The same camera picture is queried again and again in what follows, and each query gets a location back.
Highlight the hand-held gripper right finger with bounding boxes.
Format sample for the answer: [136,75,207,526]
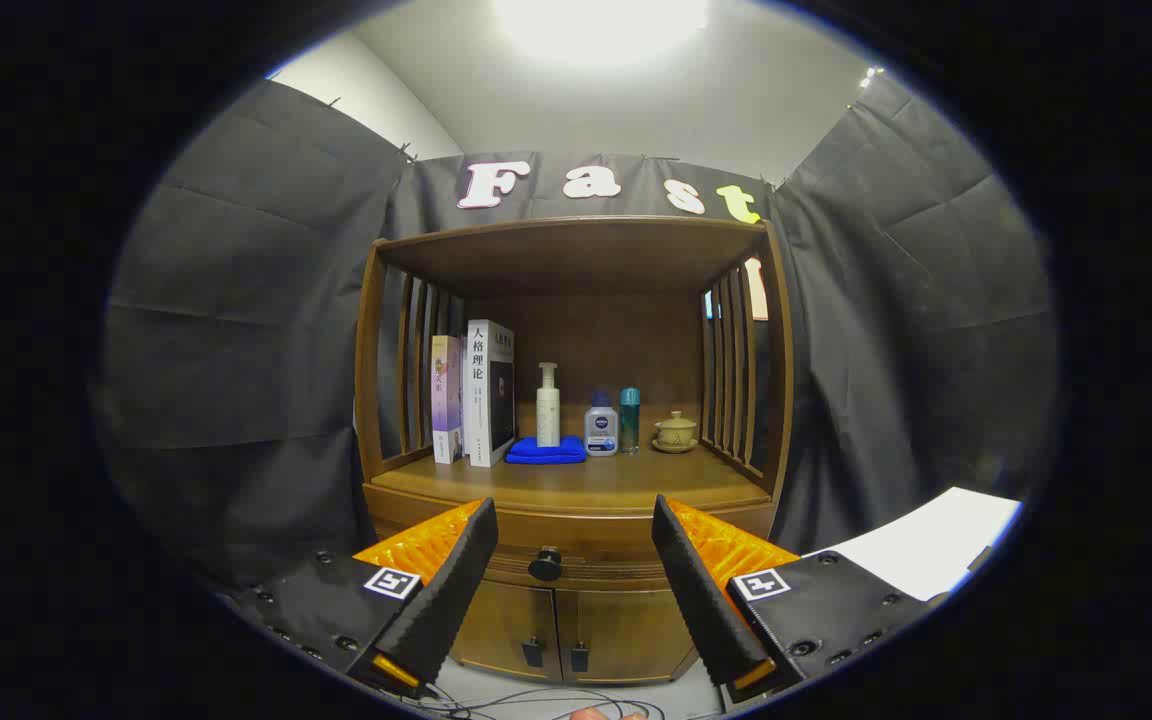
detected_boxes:
[651,494,947,704]

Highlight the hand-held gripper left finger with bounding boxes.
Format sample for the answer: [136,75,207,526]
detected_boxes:
[236,497,499,699]

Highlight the wooden drawer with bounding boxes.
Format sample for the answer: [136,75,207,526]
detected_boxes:
[366,485,777,591]

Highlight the wooden cabinet door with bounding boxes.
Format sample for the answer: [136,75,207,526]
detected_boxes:
[451,580,559,683]
[556,588,702,684]

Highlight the wooden countertop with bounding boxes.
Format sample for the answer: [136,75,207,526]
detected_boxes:
[371,445,772,513]

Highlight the wooden cabinet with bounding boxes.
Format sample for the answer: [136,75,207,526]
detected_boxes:
[354,215,795,686]

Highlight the yellow lidded teacup with saucer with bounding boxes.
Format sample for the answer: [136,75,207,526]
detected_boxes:
[651,410,699,454]

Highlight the blue folded cloth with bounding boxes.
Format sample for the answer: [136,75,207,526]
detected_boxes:
[504,435,588,466]

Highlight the white bottle with blue pump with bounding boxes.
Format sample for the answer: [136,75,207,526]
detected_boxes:
[584,390,619,458]

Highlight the thin purple book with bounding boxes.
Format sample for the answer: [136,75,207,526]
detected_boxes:
[431,335,465,465]

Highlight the thick white book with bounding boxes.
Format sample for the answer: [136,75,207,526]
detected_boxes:
[462,319,516,468]

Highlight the white table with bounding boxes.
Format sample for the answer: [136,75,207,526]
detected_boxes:
[804,487,1024,603]

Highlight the black floor cables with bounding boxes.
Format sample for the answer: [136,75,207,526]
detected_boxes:
[406,685,667,720]

